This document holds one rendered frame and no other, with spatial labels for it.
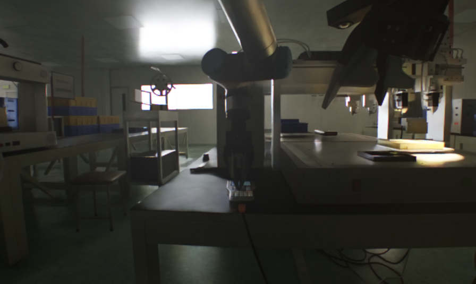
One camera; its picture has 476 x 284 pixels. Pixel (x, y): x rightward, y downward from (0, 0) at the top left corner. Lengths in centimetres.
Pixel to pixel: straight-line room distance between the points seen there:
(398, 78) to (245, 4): 28
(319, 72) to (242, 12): 67
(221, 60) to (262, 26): 15
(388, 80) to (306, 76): 64
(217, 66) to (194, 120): 773
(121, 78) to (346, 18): 919
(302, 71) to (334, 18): 65
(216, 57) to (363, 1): 34
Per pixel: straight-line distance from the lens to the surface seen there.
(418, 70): 119
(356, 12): 42
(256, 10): 47
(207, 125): 819
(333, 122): 846
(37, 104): 236
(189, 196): 73
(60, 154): 239
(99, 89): 953
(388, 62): 44
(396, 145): 100
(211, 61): 60
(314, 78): 107
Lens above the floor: 98
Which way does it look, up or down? 4 degrees down
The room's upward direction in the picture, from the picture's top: straight up
